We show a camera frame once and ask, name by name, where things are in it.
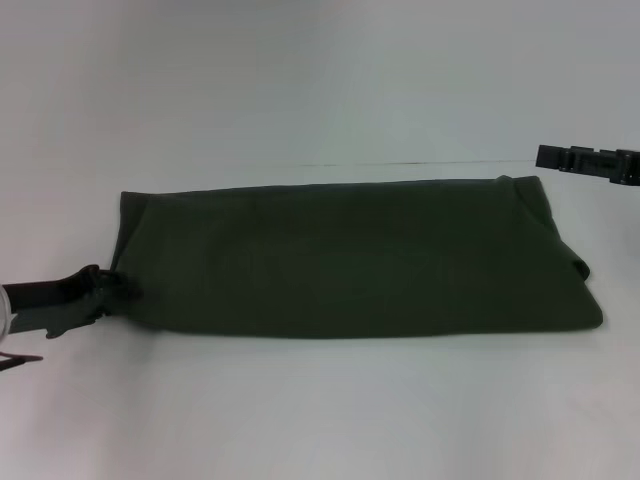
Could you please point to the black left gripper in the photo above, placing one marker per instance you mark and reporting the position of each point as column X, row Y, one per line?
column 50, row 305

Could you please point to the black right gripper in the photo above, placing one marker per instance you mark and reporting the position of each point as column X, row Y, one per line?
column 622, row 167

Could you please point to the dark green shirt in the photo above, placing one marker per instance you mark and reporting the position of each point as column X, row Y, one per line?
column 350, row 250

